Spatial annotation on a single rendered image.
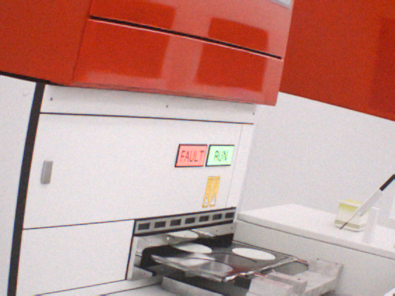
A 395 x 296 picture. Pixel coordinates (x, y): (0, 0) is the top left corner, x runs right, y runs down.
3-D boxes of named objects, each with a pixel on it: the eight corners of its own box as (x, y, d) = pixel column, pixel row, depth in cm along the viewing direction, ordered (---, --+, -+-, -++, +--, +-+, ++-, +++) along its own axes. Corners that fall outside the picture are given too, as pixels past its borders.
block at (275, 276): (264, 285, 178) (268, 272, 178) (271, 283, 181) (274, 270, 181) (298, 294, 174) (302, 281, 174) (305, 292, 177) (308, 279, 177)
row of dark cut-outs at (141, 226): (132, 232, 174) (134, 220, 174) (232, 218, 213) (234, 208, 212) (135, 233, 174) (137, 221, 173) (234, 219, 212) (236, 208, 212)
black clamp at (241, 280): (233, 285, 173) (236, 273, 173) (238, 283, 175) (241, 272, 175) (249, 290, 171) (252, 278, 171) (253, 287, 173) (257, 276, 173)
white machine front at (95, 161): (5, 306, 144) (36, 82, 140) (214, 265, 216) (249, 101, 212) (18, 312, 143) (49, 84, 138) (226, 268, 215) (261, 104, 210)
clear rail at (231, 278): (219, 282, 170) (221, 276, 170) (292, 261, 204) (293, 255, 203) (226, 285, 170) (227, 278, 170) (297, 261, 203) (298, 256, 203)
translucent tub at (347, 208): (332, 226, 215) (338, 199, 215) (341, 223, 222) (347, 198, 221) (357, 232, 212) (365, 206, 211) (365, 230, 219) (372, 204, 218)
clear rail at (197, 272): (73, 233, 187) (73, 227, 186) (76, 232, 188) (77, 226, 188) (226, 285, 170) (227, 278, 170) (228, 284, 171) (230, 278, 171)
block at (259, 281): (248, 291, 171) (252, 278, 170) (255, 289, 174) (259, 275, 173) (283, 301, 167) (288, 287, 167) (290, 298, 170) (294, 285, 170)
